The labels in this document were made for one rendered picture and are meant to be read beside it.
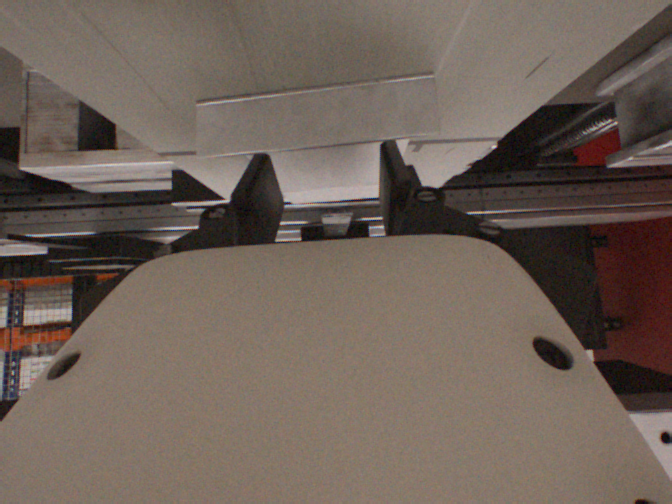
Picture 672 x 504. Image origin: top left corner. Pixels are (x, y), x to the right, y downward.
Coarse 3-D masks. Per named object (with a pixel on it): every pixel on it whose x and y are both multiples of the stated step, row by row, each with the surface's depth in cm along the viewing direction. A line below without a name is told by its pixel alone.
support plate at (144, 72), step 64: (0, 0) 5; (64, 0) 6; (128, 0) 6; (192, 0) 6; (256, 0) 6; (320, 0) 6; (384, 0) 6; (448, 0) 6; (512, 0) 6; (576, 0) 6; (640, 0) 6; (64, 64) 7; (128, 64) 7; (192, 64) 7; (256, 64) 7; (320, 64) 8; (384, 64) 8; (448, 64) 8; (512, 64) 8; (576, 64) 8; (128, 128) 10; (192, 128) 10; (448, 128) 12; (512, 128) 12
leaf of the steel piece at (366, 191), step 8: (376, 184) 18; (288, 192) 19; (296, 192) 19; (304, 192) 19; (312, 192) 19; (320, 192) 19; (328, 192) 19; (336, 192) 19; (344, 192) 19; (352, 192) 19; (360, 192) 20; (368, 192) 20; (376, 192) 20; (296, 200) 21; (304, 200) 21; (312, 200) 21; (320, 200) 21; (328, 200) 21; (336, 200) 21
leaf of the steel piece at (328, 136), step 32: (256, 96) 9; (288, 96) 8; (320, 96) 8; (352, 96) 8; (384, 96) 8; (416, 96) 8; (224, 128) 9; (256, 128) 9; (288, 128) 8; (320, 128) 8; (352, 128) 8; (384, 128) 8; (416, 128) 8; (288, 160) 13; (320, 160) 14; (352, 160) 14
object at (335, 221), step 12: (324, 216) 26; (336, 216) 26; (348, 216) 27; (300, 228) 41; (312, 228) 41; (324, 228) 33; (336, 228) 33; (348, 228) 41; (360, 228) 41; (312, 240) 40; (324, 240) 40
